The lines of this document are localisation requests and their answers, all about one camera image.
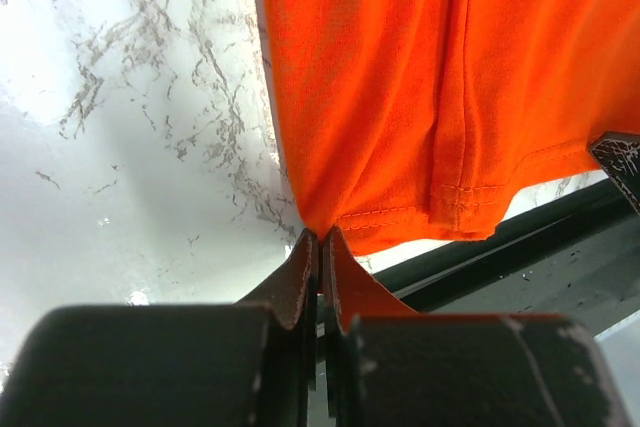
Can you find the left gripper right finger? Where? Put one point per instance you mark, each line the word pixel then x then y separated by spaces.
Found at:
pixel 352 296

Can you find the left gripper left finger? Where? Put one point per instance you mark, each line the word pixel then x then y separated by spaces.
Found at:
pixel 288 358

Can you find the orange t shirt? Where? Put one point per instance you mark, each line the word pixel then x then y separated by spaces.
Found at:
pixel 422 119

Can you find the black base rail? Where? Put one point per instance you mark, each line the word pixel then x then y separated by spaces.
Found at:
pixel 577 256

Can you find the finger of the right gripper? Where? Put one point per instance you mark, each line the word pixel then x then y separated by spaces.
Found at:
pixel 617 154

